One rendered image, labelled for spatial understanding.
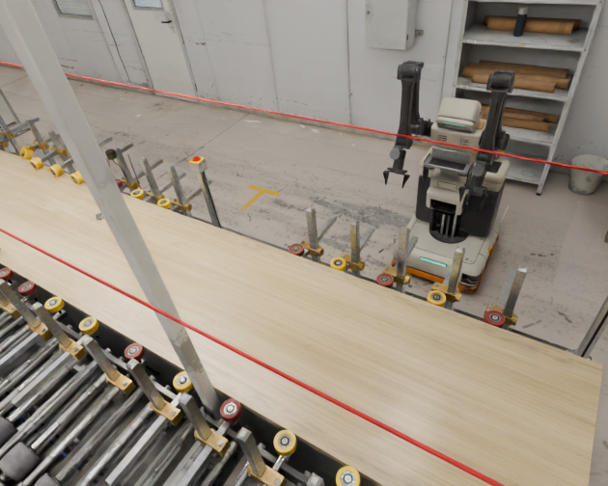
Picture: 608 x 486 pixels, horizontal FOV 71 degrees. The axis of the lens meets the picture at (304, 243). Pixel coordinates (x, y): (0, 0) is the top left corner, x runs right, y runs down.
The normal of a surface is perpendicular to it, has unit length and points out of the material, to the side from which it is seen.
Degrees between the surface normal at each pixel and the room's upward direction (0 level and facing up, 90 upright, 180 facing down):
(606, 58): 90
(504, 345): 0
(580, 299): 0
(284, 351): 0
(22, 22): 90
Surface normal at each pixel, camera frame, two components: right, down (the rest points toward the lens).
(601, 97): -0.52, 0.61
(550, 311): -0.10, -0.74
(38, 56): 0.85, 0.29
